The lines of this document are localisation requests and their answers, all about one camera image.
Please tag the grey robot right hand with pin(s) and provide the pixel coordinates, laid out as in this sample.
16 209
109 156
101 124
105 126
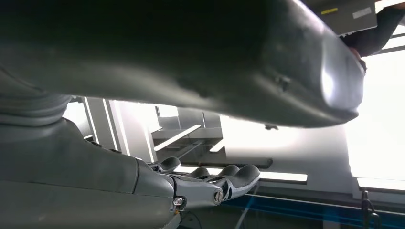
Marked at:
158 53

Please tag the person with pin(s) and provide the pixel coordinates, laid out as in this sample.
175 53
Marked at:
376 31

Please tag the grey laptop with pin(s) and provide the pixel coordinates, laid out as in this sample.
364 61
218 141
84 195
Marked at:
345 14

